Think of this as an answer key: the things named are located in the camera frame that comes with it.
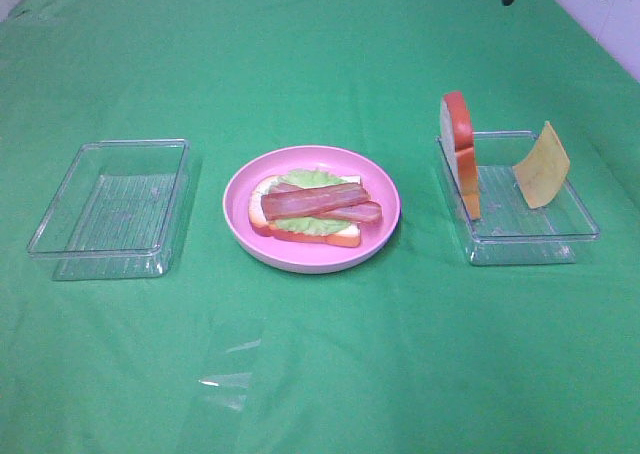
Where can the clear plastic tray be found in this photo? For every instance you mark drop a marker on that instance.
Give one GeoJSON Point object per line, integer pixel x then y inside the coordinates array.
{"type": "Point", "coordinates": [118, 213]}
{"type": "Point", "coordinates": [509, 232]}

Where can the pink round plate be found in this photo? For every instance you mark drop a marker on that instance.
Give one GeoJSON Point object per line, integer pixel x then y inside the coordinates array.
{"type": "Point", "coordinates": [310, 258]}

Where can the clear plastic tray right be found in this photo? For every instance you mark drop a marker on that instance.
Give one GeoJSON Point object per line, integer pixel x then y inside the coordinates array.
{"type": "Point", "coordinates": [509, 232]}

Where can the yellow cheese slice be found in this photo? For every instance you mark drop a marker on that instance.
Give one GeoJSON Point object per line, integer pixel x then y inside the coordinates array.
{"type": "Point", "coordinates": [542, 172]}

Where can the green lettuce leaf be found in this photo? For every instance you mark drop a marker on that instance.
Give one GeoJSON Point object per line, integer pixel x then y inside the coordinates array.
{"type": "Point", "coordinates": [304, 179]}

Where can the clear plastic tray left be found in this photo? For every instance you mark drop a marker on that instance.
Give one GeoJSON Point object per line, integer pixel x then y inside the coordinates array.
{"type": "Point", "coordinates": [118, 213]}

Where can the bacon strip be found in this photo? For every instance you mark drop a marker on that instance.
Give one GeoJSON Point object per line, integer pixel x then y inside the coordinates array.
{"type": "Point", "coordinates": [309, 201]}
{"type": "Point", "coordinates": [367, 212]}

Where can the toast bread slice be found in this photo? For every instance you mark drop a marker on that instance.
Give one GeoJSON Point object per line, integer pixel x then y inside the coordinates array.
{"type": "Point", "coordinates": [457, 140]}
{"type": "Point", "coordinates": [340, 233]}

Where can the clear plastic film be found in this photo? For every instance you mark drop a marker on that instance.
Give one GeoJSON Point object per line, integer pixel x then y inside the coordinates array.
{"type": "Point", "coordinates": [226, 375]}

